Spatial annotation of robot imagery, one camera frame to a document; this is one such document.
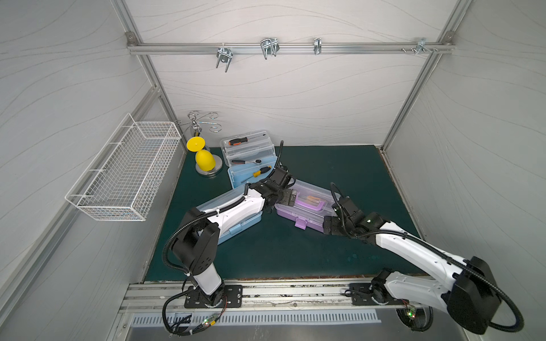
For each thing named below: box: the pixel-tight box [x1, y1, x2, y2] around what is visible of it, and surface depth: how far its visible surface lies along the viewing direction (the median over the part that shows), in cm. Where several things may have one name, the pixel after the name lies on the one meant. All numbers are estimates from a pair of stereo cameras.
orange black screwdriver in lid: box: [228, 133, 266, 146], surface depth 106 cm
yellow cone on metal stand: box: [186, 136, 224, 176], surface depth 95 cm
